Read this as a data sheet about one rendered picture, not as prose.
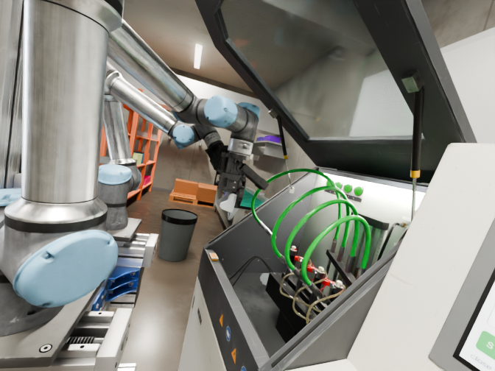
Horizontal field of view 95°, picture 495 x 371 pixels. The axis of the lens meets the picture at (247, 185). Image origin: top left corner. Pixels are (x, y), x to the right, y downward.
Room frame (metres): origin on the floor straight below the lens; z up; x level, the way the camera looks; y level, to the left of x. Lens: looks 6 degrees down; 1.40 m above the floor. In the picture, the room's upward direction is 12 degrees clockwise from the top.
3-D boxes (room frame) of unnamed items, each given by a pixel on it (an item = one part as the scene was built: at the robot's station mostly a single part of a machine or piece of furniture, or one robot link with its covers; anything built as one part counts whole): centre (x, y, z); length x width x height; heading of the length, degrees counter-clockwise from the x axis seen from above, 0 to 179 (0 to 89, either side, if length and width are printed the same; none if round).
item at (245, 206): (4.54, 0.06, 0.42); 2.34 x 0.94 x 0.85; 16
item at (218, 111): (0.64, 0.11, 1.51); 0.11 x 0.11 x 0.08; 61
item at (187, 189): (6.17, 1.32, 0.24); 1.33 x 0.93 x 0.48; 106
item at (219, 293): (0.77, -0.01, 0.87); 0.62 x 0.04 x 0.16; 23
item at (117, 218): (0.87, 0.51, 1.09); 0.15 x 0.15 x 0.10
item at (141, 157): (4.98, 2.57, 1.12); 2.52 x 0.66 x 2.25; 16
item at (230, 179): (0.72, 0.05, 1.35); 0.09 x 0.08 x 0.12; 113
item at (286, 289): (0.75, -0.28, 0.91); 0.34 x 0.10 x 0.15; 23
